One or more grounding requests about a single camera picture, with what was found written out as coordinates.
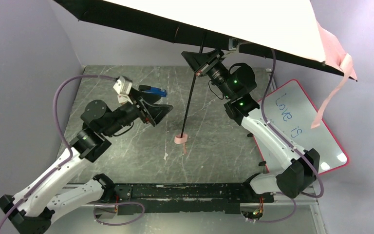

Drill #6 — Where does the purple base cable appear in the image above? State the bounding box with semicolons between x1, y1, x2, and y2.
245;194;298;224
93;202;145;226

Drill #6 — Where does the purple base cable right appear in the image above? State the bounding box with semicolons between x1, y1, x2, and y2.
245;194;298;224

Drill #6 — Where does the pink folding umbrella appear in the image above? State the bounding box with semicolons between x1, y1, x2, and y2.
53;0;357;155

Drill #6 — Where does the blue black stapler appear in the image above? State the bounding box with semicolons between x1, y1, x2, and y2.
138;85;168;98

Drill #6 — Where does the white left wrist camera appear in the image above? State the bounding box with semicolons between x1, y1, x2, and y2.
113;76;133;105

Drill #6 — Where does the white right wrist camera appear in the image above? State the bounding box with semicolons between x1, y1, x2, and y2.
228;38;251;52

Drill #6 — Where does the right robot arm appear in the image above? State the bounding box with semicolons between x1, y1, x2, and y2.
181;49;320;198

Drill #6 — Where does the red framed whiteboard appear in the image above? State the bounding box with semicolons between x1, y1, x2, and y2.
263;79;350;174

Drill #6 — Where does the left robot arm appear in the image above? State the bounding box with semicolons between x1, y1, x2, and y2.
0;88;173;234

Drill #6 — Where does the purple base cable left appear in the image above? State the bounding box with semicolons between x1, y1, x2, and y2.
93;202;145;226

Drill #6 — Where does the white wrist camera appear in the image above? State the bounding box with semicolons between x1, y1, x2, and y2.
113;76;133;105
228;38;251;52

